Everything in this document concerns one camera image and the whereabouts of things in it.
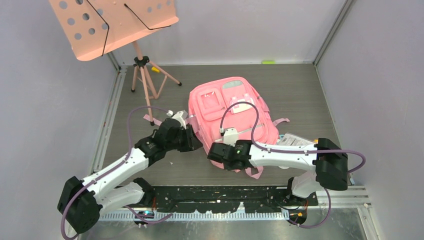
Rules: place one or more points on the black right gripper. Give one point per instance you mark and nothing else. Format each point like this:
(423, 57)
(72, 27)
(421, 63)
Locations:
(227, 166)

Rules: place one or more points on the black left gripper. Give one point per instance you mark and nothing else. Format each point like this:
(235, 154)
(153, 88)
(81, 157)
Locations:
(192, 142)

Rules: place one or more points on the pink student backpack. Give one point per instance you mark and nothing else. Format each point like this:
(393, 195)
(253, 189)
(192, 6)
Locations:
(230, 102)

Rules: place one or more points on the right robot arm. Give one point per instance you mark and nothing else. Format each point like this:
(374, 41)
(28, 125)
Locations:
(324, 163)

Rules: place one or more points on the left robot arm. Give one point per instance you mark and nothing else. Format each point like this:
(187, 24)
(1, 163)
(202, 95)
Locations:
(84, 201)

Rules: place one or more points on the white packaged toothbrush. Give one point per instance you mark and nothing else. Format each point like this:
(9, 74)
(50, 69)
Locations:
(289, 139)

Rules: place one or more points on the green tape strip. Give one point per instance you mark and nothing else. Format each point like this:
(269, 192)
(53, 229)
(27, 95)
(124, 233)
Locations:
(268, 62)

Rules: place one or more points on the pink music stand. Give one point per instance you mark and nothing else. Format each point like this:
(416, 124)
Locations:
(97, 27)

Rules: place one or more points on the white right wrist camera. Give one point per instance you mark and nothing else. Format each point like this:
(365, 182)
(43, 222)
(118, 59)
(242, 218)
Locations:
(230, 136)

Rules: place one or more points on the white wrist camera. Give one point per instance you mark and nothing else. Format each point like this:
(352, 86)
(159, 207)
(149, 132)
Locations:
(230, 136)
(180, 116)

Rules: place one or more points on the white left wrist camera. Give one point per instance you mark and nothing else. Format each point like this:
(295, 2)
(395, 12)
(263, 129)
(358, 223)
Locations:
(180, 116)

